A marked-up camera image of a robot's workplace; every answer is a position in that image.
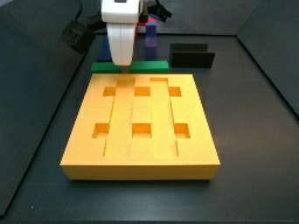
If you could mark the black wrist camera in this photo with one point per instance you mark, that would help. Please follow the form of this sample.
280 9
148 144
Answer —
79 35

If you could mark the green rectangular block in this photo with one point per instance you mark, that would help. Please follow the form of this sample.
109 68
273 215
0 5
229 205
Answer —
139 67

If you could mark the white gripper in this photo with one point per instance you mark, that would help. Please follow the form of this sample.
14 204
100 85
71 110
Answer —
121 11

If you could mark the blue long block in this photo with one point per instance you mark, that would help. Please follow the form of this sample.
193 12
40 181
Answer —
104 55

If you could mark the black angled bracket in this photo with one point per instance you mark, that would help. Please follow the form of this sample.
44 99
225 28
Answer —
191 55

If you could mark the yellow slotted board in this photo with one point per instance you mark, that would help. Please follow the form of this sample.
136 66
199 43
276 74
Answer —
140 130

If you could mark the purple stepped block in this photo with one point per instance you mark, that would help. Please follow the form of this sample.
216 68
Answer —
151 39

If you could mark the red cross-shaped block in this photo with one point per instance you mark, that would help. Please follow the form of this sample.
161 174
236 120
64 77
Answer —
140 27

